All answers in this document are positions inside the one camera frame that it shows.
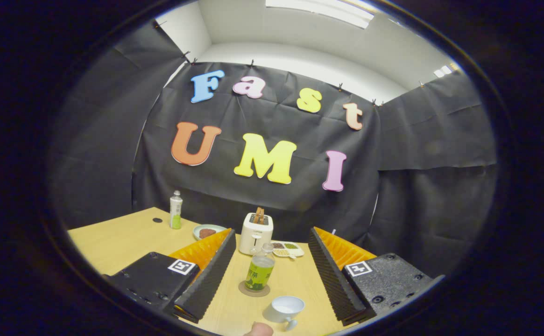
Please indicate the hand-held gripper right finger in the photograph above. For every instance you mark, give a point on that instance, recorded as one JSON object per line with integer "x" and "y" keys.
{"x": 332, "y": 280}

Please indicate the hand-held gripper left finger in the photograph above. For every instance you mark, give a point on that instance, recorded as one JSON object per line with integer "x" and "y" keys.
{"x": 211, "y": 280}

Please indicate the round brown coaster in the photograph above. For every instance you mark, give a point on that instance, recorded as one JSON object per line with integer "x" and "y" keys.
{"x": 242, "y": 288}

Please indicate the green label juice bottle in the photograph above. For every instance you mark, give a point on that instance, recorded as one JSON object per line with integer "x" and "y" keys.
{"x": 258, "y": 275}

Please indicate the pale grey cup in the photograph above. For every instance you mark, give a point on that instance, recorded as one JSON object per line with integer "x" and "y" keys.
{"x": 286, "y": 305}

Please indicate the white bottle green label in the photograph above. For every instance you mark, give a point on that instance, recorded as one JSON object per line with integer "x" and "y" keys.
{"x": 176, "y": 212}

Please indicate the brown meat piece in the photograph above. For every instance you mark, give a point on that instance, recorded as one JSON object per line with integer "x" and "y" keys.
{"x": 207, "y": 233}

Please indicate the pale green plate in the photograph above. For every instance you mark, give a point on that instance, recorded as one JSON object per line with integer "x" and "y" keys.
{"x": 196, "y": 232}

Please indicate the white divided snack dish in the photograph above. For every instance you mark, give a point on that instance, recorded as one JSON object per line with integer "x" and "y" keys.
{"x": 282, "y": 252}

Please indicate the cream toaster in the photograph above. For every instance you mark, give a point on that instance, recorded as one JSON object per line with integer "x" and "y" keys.
{"x": 253, "y": 239}

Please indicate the brown toast slice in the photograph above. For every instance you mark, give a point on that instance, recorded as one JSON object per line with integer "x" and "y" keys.
{"x": 259, "y": 215}

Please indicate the black backdrop cloth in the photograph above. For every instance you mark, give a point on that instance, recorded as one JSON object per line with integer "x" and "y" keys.
{"x": 276, "y": 205}

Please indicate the wooden table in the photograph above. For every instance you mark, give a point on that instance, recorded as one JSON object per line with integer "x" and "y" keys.
{"x": 127, "y": 238}

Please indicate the small ceiling light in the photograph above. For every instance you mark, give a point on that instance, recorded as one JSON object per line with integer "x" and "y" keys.
{"x": 444, "y": 71}

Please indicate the long ceiling light panel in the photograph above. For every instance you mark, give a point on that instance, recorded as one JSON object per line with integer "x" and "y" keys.
{"x": 323, "y": 10}

